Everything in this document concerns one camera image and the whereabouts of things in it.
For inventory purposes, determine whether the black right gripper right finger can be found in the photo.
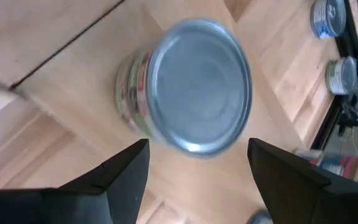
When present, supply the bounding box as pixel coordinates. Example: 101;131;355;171
247;138;332;224

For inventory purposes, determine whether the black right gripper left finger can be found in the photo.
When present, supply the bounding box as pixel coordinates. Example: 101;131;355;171
59;138;150;224

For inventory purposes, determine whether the pale blue label tin can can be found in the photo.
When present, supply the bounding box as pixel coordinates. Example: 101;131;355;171
310;0;347;40

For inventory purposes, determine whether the white green label tin can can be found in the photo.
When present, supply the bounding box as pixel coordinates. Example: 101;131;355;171
325;55;358;96

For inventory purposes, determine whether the wooden shelf black metal frame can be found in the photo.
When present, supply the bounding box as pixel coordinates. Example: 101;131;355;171
0;0;310;224

